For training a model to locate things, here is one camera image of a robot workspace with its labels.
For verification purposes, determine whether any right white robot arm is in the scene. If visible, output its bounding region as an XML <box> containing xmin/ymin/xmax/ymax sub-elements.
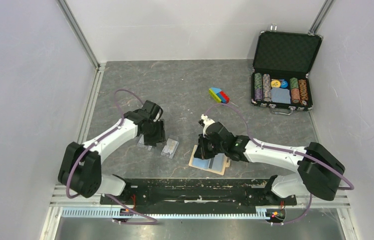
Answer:
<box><xmin>194</xmin><ymin>119</ymin><xmax>345</xmax><ymax>204</ymax></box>

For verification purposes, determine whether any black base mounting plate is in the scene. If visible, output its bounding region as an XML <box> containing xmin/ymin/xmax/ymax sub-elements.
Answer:
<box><xmin>117</xmin><ymin>178</ymin><xmax>297</xmax><ymax>214</ymax></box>

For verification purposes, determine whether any blue playing card deck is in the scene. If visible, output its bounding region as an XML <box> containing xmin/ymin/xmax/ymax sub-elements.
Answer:
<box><xmin>271</xmin><ymin>87</ymin><xmax>291</xmax><ymax>104</ymax></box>

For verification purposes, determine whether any beige card holder wallet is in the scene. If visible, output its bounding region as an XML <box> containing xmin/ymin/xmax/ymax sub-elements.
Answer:
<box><xmin>188</xmin><ymin>145</ymin><xmax>231</xmax><ymax>176</ymax></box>

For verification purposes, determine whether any green red chip stack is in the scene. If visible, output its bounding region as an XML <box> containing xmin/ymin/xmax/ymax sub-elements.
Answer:
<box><xmin>289</xmin><ymin>77</ymin><xmax>300</xmax><ymax>104</ymax></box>

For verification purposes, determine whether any blue dealer chip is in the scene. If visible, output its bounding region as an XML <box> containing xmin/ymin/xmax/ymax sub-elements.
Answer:
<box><xmin>280</xmin><ymin>79</ymin><xmax>289</xmax><ymax>89</ymax></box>

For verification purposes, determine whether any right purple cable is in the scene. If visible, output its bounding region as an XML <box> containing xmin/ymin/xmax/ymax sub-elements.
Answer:
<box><xmin>205</xmin><ymin>103</ymin><xmax>355</xmax><ymax>226</ymax></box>

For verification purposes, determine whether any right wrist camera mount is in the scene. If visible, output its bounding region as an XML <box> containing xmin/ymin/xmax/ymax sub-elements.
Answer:
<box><xmin>198</xmin><ymin>114</ymin><xmax>215</xmax><ymax>136</ymax></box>

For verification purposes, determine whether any green purple chip stack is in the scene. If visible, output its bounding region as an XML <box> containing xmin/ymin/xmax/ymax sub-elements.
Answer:
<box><xmin>254</xmin><ymin>73</ymin><xmax>263</xmax><ymax>101</ymax></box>

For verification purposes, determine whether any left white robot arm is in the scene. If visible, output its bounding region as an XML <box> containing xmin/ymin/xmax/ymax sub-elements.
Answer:
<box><xmin>58</xmin><ymin>100</ymin><xmax>166</xmax><ymax>204</ymax></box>

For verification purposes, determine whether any black poker chip case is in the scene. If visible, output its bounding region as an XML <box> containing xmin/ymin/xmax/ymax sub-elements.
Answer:
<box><xmin>251</xmin><ymin>31</ymin><xmax>322</xmax><ymax>113</ymax></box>

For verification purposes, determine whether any yellow dealer chip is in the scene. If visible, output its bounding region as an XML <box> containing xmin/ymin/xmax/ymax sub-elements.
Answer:
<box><xmin>271</xmin><ymin>79</ymin><xmax>281</xmax><ymax>88</ymax></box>

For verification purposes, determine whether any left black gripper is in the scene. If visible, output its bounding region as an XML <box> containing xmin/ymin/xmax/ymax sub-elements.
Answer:
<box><xmin>142</xmin><ymin>119</ymin><xmax>167</xmax><ymax>147</ymax></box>

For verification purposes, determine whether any grey pink chip stack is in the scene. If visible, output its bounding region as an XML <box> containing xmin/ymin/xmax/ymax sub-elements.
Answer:
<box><xmin>262</xmin><ymin>74</ymin><xmax>271</xmax><ymax>102</ymax></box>

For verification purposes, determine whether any colourful toy brick block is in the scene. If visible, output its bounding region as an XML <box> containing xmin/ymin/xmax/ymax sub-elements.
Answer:
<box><xmin>208</xmin><ymin>87</ymin><xmax>230</xmax><ymax>104</ymax></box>

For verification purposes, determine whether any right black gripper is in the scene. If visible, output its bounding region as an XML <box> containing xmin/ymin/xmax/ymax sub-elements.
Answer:
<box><xmin>194</xmin><ymin>133</ymin><xmax>226</xmax><ymax>160</ymax></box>

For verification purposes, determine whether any orange brown chip stack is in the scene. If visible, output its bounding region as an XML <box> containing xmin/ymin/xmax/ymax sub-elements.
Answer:
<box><xmin>298</xmin><ymin>79</ymin><xmax>308</xmax><ymax>106</ymax></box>

